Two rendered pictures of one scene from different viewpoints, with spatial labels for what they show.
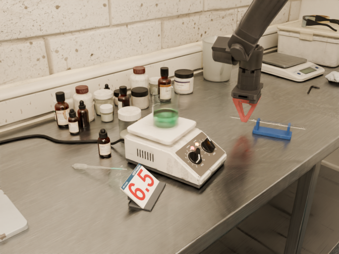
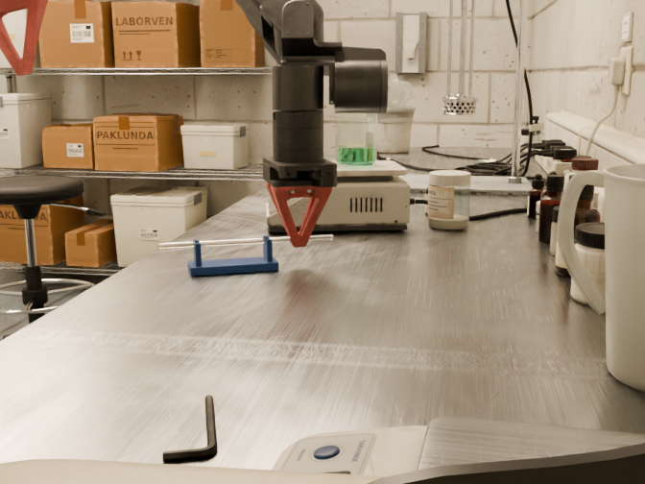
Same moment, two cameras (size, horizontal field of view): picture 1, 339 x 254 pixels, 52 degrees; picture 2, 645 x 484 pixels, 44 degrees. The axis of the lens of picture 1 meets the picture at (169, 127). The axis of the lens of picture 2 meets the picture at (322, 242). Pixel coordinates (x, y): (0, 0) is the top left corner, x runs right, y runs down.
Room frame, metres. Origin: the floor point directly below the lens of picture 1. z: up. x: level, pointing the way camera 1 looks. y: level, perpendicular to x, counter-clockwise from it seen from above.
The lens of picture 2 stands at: (1.58, -0.73, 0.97)
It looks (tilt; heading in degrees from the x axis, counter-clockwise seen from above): 12 degrees down; 142
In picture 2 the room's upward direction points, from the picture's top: straight up
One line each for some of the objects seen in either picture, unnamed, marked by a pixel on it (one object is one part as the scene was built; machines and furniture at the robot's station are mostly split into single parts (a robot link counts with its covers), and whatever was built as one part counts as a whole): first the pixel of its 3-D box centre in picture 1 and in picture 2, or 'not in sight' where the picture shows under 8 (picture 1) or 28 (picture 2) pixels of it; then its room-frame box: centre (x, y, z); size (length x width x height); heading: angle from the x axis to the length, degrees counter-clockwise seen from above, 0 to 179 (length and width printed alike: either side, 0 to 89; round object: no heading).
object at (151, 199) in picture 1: (144, 185); not in sight; (0.57, 0.05, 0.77); 0.09 x 0.06 x 0.04; 162
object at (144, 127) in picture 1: (162, 126); (360, 168); (0.71, 0.02, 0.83); 0.12 x 0.12 x 0.01; 57
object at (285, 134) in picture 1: (272, 128); (232, 254); (0.83, -0.28, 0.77); 0.10 x 0.03 x 0.04; 67
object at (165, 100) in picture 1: (166, 108); (356, 138); (0.71, 0.01, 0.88); 0.07 x 0.06 x 0.08; 139
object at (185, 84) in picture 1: (183, 81); (609, 264); (1.16, -0.05, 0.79); 0.07 x 0.07 x 0.07
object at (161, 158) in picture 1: (171, 146); (342, 198); (0.69, -0.01, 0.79); 0.22 x 0.13 x 0.08; 57
